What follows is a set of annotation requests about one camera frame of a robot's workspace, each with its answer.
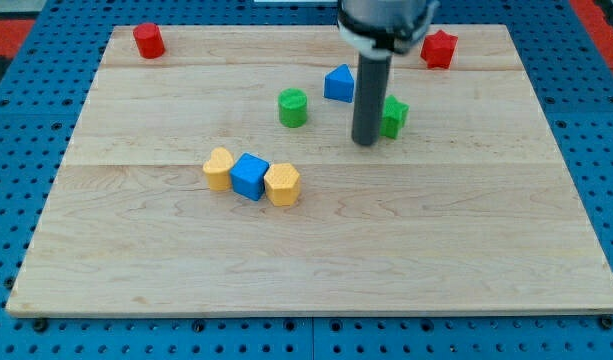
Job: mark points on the yellow heart block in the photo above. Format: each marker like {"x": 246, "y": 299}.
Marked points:
{"x": 217, "y": 169}

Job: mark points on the light wooden board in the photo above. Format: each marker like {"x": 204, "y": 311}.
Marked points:
{"x": 471, "y": 211}

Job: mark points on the blue triangle block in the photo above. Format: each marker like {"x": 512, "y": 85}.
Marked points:
{"x": 339, "y": 84}

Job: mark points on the green star block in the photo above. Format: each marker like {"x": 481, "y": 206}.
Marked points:
{"x": 394, "y": 116}

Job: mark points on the red star block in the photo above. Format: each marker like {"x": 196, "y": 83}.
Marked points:
{"x": 438, "y": 49}

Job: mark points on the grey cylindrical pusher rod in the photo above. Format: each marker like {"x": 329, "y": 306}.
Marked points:
{"x": 371, "y": 86}

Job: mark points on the green cylinder block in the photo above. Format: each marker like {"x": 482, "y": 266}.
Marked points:
{"x": 292, "y": 107}

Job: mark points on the blue cube block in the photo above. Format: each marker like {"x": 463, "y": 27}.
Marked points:
{"x": 247, "y": 176}

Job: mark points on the red cylinder block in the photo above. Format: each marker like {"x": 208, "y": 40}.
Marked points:
{"x": 149, "y": 40}

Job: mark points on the yellow hexagon block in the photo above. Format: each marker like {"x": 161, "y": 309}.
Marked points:
{"x": 282, "y": 184}

